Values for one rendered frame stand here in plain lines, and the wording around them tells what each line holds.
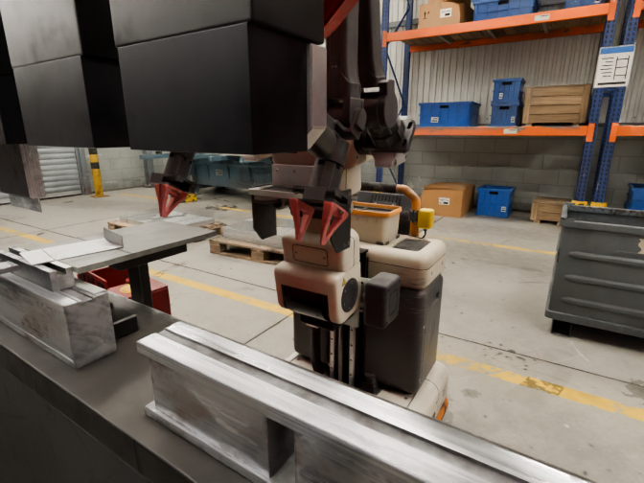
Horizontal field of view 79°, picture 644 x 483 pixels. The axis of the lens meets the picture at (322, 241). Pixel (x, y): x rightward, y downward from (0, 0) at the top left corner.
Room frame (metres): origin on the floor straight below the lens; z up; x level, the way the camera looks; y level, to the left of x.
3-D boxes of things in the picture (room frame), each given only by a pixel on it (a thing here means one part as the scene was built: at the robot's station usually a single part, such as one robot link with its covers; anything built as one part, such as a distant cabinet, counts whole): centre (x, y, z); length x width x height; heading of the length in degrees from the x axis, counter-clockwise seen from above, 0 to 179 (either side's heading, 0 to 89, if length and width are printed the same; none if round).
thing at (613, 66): (4.59, -3.15, 1.86); 0.32 x 0.01 x 0.42; 58
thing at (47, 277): (0.59, 0.46, 0.99); 0.20 x 0.03 x 0.03; 57
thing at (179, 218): (4.60, 1.86, 0.17); 0.99 x 0.63 x 0.05; 56
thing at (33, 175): (0.57, 0.44, 1.13); 0.10 x 0.02 x 0.10; 57
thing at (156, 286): (1.02, 0.55, 0.75); 0.20 x 0.16 x 0.18; 49
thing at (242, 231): (3.88, 0.42, 0.20); 1.01 x 0.63 x 0.12; 61
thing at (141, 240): (0.70, 0.36, 1.00); 0.26 x 0.18 x 0.01; 147
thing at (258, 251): (3.88, 0.42, 0.07); 1.20 x 0.81 x 0.14; 61
